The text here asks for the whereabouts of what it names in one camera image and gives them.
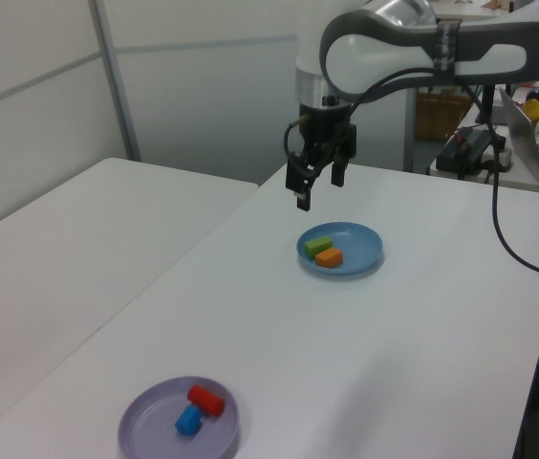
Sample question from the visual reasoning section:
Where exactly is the grey emergency stop box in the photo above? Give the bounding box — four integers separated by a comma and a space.
482, 136, 514, 172

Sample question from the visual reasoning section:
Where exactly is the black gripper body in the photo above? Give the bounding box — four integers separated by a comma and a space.
298, 102, 352, 160

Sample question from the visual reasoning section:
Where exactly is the silver laptop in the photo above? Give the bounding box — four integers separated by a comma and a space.
498, 86, 539, 188

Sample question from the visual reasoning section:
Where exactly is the black power strip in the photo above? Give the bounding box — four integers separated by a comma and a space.
436, 126, 495, 173

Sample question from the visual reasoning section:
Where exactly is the grey partition post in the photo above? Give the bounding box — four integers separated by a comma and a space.
403, 88, 419, 173

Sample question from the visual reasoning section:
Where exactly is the red cylinder block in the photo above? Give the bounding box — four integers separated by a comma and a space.
186, 384, 226, 419

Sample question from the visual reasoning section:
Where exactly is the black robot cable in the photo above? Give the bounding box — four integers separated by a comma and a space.
282, 66, 539, 278

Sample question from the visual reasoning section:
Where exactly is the green rectangular block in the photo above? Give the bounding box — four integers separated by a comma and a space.
304, 234, 334, 258

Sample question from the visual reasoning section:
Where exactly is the orange rectangular block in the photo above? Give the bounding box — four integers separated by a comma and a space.
314, 247, 345, 270

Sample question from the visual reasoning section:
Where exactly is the purple plate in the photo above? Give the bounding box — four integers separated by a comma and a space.
117, 375, 241, 459

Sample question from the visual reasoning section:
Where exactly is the black monitor stand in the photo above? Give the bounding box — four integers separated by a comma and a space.
474, 84, 509, 126

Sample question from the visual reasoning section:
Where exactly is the blue block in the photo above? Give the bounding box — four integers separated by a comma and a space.
174, 404, 205, 437

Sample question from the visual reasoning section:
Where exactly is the blue plate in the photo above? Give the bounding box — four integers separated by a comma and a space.
295, 221, 385, 277

